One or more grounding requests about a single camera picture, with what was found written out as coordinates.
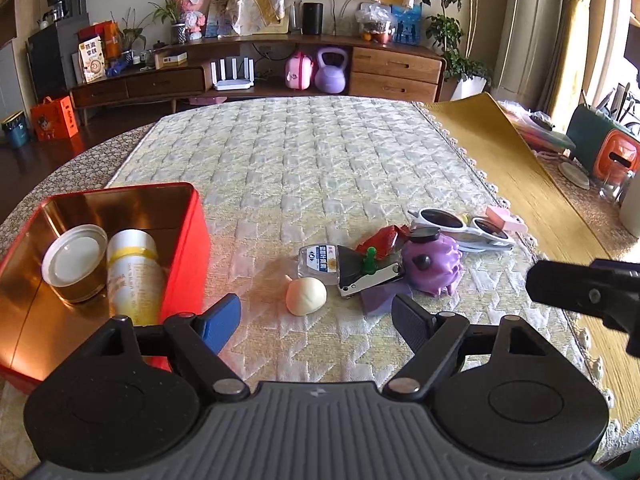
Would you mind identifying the orange gift bag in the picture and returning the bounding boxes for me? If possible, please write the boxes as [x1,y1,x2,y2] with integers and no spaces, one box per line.
[30,96,80,142]

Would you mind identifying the quilted cream tablecloth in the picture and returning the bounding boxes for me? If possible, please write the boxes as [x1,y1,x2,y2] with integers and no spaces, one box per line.
[0,95,623,471]

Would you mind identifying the red sachet packet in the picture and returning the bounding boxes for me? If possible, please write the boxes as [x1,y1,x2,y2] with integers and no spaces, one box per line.
[357,224,412,262]

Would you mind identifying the cereal box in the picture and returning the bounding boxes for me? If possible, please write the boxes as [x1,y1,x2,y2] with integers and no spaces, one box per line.
[77,37,108,84]

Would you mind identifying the purple kettlebell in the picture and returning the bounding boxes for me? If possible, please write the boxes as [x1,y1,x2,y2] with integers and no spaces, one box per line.
[313,47,349,94]

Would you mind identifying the round white coaster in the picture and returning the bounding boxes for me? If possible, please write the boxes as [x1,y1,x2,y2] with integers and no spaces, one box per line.
[557,160,592,191]

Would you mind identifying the pink toy case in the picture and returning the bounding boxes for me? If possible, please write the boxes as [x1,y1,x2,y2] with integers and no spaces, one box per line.
[284,50,316,92]

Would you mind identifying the stack of coloured folders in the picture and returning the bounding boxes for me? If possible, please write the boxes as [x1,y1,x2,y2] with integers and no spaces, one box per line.
[499,99,577,155]

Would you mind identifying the small potted plant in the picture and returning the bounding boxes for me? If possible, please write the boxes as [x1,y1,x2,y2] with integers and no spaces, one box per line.
[148,0,190,46]

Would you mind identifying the white cup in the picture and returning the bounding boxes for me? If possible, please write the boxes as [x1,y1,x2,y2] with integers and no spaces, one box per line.
[619,170,640,239]

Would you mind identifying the green and orange tissue box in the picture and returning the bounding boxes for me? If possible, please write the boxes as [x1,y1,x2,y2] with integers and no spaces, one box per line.
[566,104,640,187]

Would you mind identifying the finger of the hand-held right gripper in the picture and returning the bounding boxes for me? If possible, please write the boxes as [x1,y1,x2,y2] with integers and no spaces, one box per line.
[526,259,640,358]

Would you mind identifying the white router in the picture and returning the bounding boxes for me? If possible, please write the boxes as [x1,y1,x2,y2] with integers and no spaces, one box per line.
[209,57,254,92]

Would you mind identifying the red tin box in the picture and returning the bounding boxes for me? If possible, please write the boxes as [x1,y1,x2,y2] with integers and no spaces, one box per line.
[0,182,211,396]

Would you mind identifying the clear drinking glass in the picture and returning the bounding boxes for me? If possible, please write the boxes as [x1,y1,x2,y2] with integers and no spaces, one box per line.
[599,167,635,204]

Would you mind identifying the purple toy monster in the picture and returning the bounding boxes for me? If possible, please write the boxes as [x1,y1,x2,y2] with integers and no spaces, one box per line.
[402,227,466,297]

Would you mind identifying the black coffee machine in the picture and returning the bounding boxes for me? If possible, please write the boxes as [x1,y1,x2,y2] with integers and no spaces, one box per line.
[46,0,84,24]

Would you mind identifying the white sunglasses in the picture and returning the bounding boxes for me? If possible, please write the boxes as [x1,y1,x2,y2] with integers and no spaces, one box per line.
[407,207,516,254]

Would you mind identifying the pink tube with yellow end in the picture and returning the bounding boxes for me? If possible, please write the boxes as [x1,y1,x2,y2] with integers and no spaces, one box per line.
[485,204,529,234]

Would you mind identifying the tall leafy houseplant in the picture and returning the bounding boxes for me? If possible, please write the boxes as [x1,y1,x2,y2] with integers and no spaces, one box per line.
[416,0,495,102]

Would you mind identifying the pink plush doll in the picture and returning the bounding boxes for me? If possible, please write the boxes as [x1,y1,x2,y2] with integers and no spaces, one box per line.
[176,0,210,42]

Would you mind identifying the cream toy bun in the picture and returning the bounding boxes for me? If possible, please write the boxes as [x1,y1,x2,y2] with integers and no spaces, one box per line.
[285,276,328,317]

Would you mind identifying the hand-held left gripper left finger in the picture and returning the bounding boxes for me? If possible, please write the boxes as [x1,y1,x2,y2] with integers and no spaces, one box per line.
[95,294,251,402]

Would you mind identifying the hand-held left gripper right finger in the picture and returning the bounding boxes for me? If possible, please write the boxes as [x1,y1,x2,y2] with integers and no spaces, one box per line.
[382,295,543,395]

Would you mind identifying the white and yellow bottle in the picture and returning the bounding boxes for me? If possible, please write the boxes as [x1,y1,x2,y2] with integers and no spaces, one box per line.
[106,229,169,327]

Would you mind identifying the black cylinder speaker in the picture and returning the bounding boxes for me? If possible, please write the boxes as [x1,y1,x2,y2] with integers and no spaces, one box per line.
[302,2,325,36]

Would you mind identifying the small clear bottle blue label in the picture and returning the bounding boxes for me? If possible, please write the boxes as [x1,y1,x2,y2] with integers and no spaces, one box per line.
[298,243,362,286]

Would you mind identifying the black mini fridge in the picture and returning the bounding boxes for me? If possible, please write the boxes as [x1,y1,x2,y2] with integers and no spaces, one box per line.
[26,19,92,107]

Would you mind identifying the glass jar with white lid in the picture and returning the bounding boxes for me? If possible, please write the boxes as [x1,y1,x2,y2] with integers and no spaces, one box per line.
[42,224,109,304]

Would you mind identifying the wooden tv cabinet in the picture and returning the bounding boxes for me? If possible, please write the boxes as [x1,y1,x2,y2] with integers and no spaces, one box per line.
[70,34,447,127]

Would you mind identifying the clear plastic bag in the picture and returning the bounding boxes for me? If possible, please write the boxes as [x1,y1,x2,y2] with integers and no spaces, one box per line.
[356,2,397,44]

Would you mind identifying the teal bin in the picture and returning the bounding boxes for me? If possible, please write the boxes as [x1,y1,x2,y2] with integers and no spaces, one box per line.
[0,110,32,149]

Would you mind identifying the blue picture frame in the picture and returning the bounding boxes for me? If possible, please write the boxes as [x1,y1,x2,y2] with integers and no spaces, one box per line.
[389,4,424,46]

